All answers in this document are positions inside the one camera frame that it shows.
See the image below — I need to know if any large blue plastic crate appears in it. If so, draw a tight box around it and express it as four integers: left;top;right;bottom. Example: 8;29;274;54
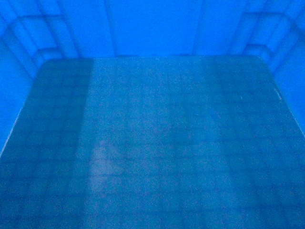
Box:
0;0;305;229

